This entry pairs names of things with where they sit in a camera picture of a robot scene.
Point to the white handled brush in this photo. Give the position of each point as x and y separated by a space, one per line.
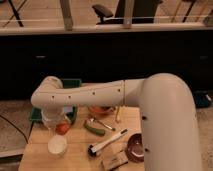
94 149

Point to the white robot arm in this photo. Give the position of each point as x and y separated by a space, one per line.
169 125

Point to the orange-red apple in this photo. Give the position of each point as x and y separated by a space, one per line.
62 128

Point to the white paper cup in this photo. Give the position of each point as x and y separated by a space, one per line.
57 145

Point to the orange bowl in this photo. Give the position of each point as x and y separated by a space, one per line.
101 110

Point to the green plastic tray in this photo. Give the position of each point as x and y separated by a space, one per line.
54 93

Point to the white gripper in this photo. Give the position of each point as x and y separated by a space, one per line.
52 118

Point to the metal spoon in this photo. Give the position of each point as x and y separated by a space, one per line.
93 119

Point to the dark brown bowl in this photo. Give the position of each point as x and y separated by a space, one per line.
134 149

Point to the black office chair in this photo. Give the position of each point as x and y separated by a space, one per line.
137 11

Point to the small cardboard box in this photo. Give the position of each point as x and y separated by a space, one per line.
112 162

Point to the yellow corn cob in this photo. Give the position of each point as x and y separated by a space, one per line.
117 117

